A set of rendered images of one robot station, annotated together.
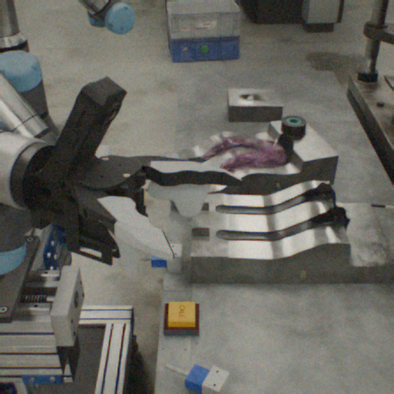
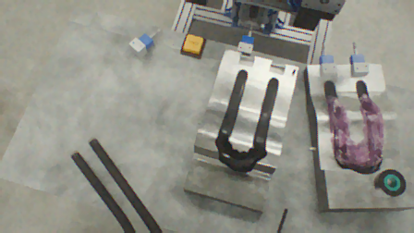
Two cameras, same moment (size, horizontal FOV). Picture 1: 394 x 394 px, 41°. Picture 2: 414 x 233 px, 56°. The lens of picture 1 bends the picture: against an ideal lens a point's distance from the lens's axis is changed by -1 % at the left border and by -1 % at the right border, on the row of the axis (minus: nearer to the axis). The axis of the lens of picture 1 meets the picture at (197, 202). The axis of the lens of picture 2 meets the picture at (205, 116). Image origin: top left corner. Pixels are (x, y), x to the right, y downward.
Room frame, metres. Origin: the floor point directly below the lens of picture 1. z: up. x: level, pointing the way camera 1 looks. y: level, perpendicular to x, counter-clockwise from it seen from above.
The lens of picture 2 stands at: (1.07, -0.65, 2.08)
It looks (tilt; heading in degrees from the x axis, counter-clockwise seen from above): 71 degrees down; 107
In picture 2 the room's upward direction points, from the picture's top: 1 degrees counter-clockwise
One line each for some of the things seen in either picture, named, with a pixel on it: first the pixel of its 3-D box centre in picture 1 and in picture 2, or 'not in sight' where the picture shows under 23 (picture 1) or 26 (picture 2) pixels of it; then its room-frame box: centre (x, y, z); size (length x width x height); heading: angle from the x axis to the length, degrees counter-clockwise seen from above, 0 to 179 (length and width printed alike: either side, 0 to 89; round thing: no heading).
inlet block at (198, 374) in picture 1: (194, 376); (147, 40); (0.65, 0.01, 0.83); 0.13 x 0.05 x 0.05; 63
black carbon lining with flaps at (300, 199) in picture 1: (283, 212); (249, 117); (1.08, -0.22, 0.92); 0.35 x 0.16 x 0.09; 90
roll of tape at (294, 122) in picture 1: (293, 126); (389, 183); (1.53, -0.31, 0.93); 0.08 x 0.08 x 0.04
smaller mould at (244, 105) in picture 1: (254, 105); not in sight; (1.88, -0.22, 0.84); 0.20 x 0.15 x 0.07; 90
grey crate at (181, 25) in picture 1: (202, 18); not in sight; (4.70, -0.05, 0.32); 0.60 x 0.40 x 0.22; 99
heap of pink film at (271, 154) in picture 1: (245, 150); (357, 127); (1.42, -0.15, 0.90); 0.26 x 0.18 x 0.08; 107
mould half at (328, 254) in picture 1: (288, 229); (243, 126); (1.07, -0.24, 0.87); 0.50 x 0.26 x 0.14; 90
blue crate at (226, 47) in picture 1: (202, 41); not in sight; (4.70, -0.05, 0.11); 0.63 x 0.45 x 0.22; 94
